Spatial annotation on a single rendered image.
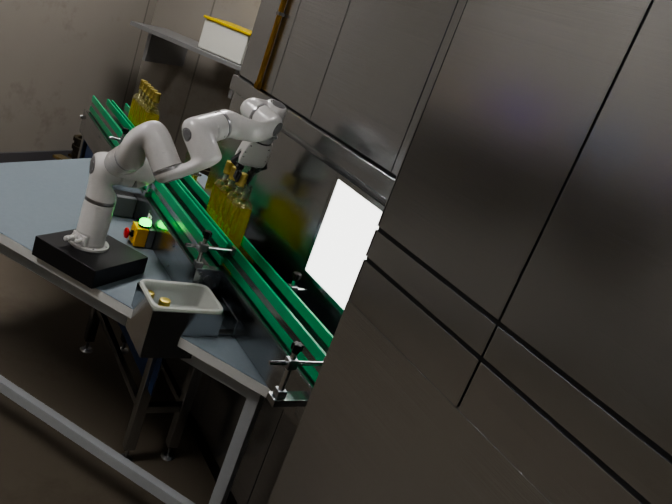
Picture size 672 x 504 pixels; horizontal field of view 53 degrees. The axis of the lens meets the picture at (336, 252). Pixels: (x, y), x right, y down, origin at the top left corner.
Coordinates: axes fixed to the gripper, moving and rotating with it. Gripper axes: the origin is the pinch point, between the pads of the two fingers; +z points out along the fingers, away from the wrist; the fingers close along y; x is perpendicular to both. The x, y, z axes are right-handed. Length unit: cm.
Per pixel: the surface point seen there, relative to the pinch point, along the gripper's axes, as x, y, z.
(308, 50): -22.4, -14.7, -40.7
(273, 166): -4.6, -11.8, -3.5
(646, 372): 147, 22, -72
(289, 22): -43, -15, -41
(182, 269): 17.7, 15.5, 28.8
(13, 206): -33, 60, 50
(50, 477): 40, 40, 109
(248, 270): 35.1, 4.1, 11.8
